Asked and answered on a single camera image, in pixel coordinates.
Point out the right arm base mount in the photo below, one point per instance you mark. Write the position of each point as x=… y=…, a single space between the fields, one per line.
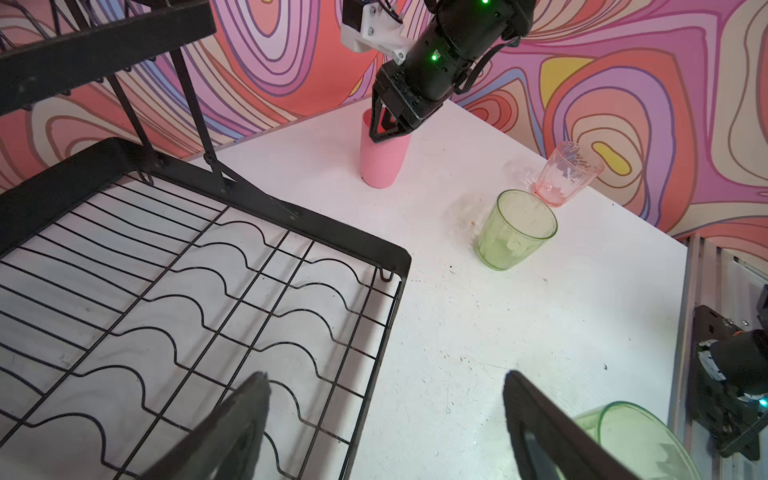
x=728 y=392

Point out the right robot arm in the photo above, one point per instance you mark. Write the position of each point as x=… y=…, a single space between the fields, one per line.
x=447 y=59

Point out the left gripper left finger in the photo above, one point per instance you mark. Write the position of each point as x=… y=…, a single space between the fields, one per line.
x=226 y=444

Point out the green tumbler far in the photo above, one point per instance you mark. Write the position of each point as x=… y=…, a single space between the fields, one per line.
x=518 y=225

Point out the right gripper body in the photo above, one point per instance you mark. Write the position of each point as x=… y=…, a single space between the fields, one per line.
x=399 y=98

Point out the black wire dish rack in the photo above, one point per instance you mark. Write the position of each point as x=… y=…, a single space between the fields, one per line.
x=143 y=281

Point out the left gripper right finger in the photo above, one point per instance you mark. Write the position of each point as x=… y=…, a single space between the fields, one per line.
x=546 y=443

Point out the clear pink tumbler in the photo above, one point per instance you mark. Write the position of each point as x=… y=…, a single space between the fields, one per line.
x=569 y=169

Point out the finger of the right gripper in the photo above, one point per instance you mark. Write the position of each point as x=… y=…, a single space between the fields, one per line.
x=376 y=130
x=399 y=126

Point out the green tumbler near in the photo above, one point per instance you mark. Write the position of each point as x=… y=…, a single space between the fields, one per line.
x=638 y=440

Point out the pink plastic cup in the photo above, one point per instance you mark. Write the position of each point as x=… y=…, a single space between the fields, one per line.
x=380 y=163

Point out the green tumbler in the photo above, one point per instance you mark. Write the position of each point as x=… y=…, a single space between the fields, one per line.
x=518 y=225
x=638 y=440

